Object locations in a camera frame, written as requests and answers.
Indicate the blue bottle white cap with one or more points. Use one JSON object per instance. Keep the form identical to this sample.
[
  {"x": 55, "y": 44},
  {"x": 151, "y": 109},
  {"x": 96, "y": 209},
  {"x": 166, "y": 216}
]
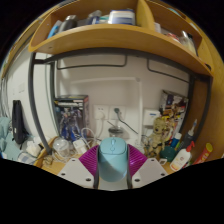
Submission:
[{"x": 175, "y": 140}]

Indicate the white wall socket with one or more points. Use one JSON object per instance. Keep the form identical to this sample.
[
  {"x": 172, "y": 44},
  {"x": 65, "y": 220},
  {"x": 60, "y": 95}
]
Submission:
[
  {"x": 117, "y": 113},
  {"x": 101, "y": 112}
]

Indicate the robot model kit box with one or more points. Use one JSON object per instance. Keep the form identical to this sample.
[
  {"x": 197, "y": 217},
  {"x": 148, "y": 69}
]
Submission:
[{"x": 71, "y": 116}]

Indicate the colourful printed box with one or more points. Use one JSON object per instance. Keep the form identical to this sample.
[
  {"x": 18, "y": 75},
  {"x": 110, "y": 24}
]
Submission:
[{"x": 175, "y": 106}]

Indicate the white wall box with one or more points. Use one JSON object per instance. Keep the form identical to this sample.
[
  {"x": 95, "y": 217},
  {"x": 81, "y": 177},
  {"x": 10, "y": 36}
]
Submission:
[{"x": 151, "y": 118}]

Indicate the black hanging bag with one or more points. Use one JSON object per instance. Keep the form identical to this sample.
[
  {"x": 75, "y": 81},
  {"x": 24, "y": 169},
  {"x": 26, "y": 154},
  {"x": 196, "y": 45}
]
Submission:
[{"x": 18, "y": 121}]

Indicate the teal and plaid bedding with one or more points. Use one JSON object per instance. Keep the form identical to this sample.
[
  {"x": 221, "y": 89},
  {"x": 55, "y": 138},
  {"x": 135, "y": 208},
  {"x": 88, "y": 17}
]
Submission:
[{"x": 8, "y": 140}]

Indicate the dark bottle white nozzle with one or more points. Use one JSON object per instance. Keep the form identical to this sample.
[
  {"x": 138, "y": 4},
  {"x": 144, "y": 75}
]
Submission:
[{"x": 190, "y": 136}]

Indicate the white multi-port charger block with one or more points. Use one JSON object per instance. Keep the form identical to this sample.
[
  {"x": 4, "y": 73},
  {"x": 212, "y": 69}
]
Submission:
[{"x": 80, "y": 146}]

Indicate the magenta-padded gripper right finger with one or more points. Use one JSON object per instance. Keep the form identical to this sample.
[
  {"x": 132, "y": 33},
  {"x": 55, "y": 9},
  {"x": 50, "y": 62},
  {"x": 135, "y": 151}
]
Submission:
[{"x": 148, "y": 171}]

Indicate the white lotion bottle red label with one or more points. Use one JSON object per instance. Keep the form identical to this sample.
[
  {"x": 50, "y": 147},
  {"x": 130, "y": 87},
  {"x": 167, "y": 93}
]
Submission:
[{"x": 181, "y": 158}]

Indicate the tree creature figurine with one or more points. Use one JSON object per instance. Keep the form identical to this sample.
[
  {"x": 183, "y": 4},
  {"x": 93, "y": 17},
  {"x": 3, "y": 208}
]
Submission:
[{"x": 156, "y": 136}]

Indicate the wooden shelf unit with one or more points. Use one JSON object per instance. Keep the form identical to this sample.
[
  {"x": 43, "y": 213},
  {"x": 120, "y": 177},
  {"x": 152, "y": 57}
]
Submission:
[{"x": 116, "y": 36}]

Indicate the clear drinking cup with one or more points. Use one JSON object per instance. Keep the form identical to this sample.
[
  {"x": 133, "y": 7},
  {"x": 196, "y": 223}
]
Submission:
[{"x": 115, "y": 132}]

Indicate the clear lidded plastic container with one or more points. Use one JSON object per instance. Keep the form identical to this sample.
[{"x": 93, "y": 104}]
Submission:
[{"x": 61, "y": 147}]

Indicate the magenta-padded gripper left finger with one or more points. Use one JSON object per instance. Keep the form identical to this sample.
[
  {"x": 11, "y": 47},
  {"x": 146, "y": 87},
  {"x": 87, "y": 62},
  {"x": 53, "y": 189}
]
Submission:
[{"x": 76, "y": 171}]

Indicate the light blue computer mouse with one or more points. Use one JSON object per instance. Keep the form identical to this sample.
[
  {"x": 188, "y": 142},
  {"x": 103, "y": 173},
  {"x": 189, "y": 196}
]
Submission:
[{"x": 112, "y": 160}]

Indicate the white tissue pack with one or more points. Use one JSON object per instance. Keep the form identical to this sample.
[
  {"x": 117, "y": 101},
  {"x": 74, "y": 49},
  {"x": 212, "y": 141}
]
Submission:
[{"x": 35, "y": 148}]

